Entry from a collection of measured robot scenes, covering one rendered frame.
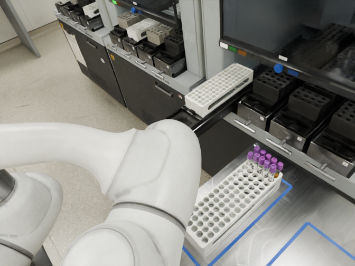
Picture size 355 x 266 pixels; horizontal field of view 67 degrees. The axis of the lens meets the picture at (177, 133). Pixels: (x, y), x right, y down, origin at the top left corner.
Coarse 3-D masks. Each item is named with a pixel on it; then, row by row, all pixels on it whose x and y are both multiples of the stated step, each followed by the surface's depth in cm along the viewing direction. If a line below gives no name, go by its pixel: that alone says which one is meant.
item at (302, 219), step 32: (288, 192) 75; (320, 192) 74; (256, 224) 70; (288, 224) 69; (320, 224) 68; (352, 224) 67; (192, 256) 66; (224, 256) 66; (256, 256) 65; (288, 256) 64; (320, 256) 63; (352, 256) 62
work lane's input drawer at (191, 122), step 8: (248, 88) 111; (232, 96) 107; (240, 96) 108; (224, 104) 105; (232, 104) 107; (176, 112) 105; (184, 112) 106; (192, 112) 103; (216, 112) 103; (224, 112) 106; (184, 120) 103; (192, 120) 102; (200, 120) 100; (208, 120) 101; (216, 120) 105; (192, 128) 98; (200, 128) 100; (208, 128) 104
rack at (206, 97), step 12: (228, 72) 110; (240, 72) 110; (252, 72) 108; (204, 84) 106; (216, 84) 106; (228, 84) 105; (240, 84) 109; (192, 96) 102; (204, 96) 101; (216, 96) 101; (228, 96) 105; (192, 108) 103; (204, 108) 98
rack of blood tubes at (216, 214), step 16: (240, 176) 73; (208, 192) 71; (224, 192) 72; (240, 192) 70; (256, 192) 75; (208, 208) 69; (224, 208) 68; (240, 208) 67; (256, 208) 72; (192, 224) 66; (208, 224) 66; (224, 224) 66; (192, 240) 65; (208, 240) 63
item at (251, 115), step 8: (288, 96) 104; (240, 104) 105; (248, 104) 102; (256, 104) 102; (280, 104) 102; (240, 112) 108; (248, 112) 104; (256, 112) 100; (264, 112) 98; (272, 112) 99; (248, 120) 106; (256, 120) 103; (264, 120) 99; (248, 128) 102; (264, 128) 102
